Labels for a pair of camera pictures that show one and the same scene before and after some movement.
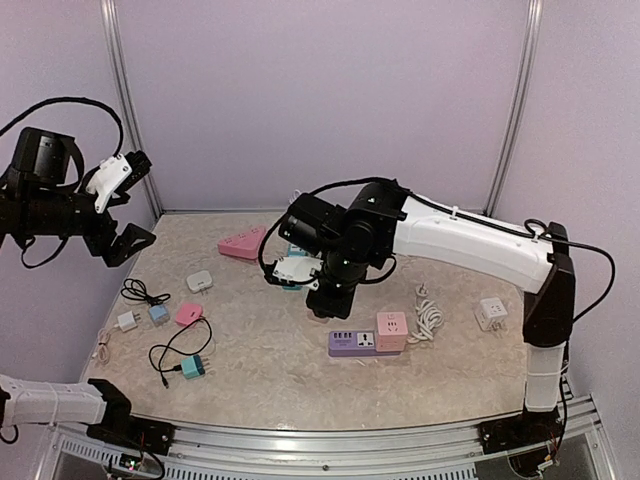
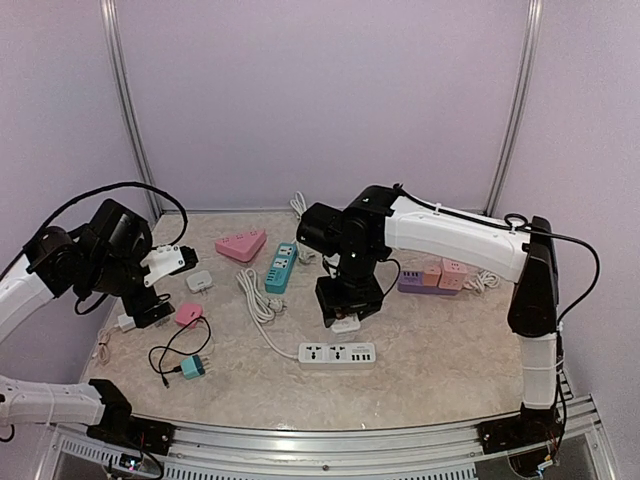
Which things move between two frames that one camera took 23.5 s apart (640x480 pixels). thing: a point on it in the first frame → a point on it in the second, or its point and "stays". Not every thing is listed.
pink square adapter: (188, 313) stays
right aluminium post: (518, 109) stays
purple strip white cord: (429, 316) → (484, 278)
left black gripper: (99, 242) → (135, 307)
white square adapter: (200, 281) stays
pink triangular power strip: (245, 244) stays
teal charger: (192, 366) stays
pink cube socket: (391, 331) → (452, 274)
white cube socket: (491, 314) → (344, 328)
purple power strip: (355, 343) → (413, 282)
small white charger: (127, 320) stays
